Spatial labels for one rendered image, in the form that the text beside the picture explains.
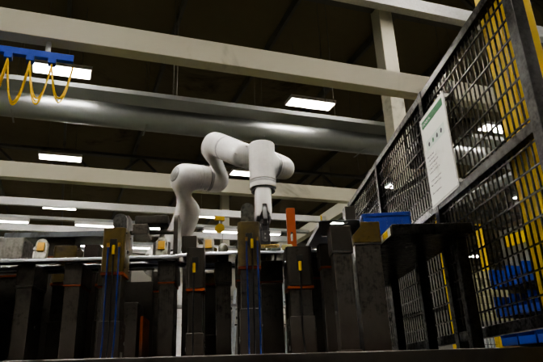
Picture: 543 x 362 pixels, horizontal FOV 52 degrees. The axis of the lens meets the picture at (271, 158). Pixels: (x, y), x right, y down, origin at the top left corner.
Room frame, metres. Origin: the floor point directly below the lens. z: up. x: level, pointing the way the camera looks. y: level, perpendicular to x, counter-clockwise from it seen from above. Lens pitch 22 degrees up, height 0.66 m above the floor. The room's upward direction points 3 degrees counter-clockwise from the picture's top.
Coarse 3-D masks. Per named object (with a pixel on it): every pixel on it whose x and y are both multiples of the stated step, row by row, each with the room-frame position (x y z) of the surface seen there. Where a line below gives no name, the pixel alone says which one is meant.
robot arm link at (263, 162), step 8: (256, 144) 1.62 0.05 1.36; (264, 144) 1.62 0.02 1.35; (272, 144) 1.64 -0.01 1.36; (256, 152) 1.62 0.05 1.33; (264, 152) 1.62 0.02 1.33; (272, 152) 1.64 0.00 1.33; (256, 160) 1.62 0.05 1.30; (264, 160) 1.62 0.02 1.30; (272, 160) 1.64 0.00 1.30; (280, 160) 1.66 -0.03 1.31; (256, 168) 1.62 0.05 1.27; (264, 168) 1.62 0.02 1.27; (272, 168) 1.63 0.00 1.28; (280, 168) 1.66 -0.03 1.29; (256, 176) 1.62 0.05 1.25; (264, 176) 1.62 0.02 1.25; (272, 176) 1.63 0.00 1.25
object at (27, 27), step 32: (0, 32) 3.65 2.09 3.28; (32, 32) 3.70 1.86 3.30; (64, 32) 3.78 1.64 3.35; (96, 32) 3.87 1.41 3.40; (128, 32) 3.96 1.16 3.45; (192, 64) 4.23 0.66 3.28; (224, 64) 4.26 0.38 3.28; (256, 64) 4.36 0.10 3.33; (288, 64) 4.47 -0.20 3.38; (320, 64) 4.59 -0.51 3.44; (416, 96) 5.03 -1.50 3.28
